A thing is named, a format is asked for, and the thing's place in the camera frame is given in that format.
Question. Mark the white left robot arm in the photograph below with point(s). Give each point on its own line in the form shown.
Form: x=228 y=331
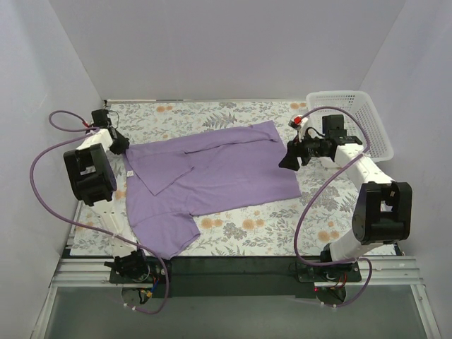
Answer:
x=93 y=182

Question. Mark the purple t shirt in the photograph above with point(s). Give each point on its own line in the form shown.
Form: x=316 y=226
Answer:
x=171 y=182

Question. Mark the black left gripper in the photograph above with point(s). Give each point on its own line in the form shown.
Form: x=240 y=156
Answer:
x=120 y=145

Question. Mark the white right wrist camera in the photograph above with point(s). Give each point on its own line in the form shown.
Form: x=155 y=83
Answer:
x=300 y=124

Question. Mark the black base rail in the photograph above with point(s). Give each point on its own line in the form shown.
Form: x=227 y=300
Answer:
x=235 y=276

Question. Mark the white plastic basket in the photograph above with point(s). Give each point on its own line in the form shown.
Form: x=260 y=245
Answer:
x=361 y=107

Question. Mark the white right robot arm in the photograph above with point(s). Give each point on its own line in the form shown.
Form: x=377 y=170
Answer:
x=383 y=211

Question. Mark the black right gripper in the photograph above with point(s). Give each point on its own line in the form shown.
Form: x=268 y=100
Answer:
x=300 y=154

